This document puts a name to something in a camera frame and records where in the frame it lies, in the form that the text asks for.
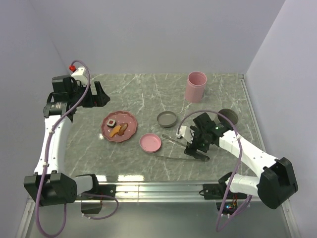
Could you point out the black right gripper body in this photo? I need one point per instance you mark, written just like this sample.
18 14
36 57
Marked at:
199 139

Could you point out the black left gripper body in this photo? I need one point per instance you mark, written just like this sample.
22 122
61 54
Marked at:
78 92

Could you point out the sushi roll piece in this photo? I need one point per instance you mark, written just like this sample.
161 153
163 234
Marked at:
111 123

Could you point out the metal tongs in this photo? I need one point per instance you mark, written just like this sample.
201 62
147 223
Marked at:
175 151

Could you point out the orange food piece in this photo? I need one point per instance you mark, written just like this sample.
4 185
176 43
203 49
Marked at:
114 131

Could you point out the brown fried meat piece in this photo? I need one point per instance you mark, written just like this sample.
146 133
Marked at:
123 127

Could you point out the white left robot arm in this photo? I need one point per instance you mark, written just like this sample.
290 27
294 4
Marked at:
49 185

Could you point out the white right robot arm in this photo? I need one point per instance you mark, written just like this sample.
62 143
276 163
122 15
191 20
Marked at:
274 181

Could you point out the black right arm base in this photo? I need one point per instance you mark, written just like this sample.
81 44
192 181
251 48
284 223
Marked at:
213 191

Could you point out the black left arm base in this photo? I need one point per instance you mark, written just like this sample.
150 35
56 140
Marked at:
92 202

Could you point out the grey cylindrical container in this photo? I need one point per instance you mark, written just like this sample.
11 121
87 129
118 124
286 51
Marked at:
230 114

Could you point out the pink polka dot plate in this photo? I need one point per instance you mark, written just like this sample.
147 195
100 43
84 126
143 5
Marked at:
120 117

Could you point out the grey round lid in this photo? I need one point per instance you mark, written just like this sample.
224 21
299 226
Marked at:
167 119

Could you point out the pink round lid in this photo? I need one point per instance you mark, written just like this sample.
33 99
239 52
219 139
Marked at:
150 142

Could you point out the pink cylindrical container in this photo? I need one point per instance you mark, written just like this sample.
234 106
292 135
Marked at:
195 87

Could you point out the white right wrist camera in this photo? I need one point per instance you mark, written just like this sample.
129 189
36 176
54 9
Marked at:
184 132

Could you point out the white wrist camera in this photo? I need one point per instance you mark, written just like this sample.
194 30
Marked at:
79 74
184 132

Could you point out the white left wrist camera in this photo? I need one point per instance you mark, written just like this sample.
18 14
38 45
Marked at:
79 74

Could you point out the aluminium front rail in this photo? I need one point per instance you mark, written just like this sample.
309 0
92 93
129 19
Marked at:
174 192

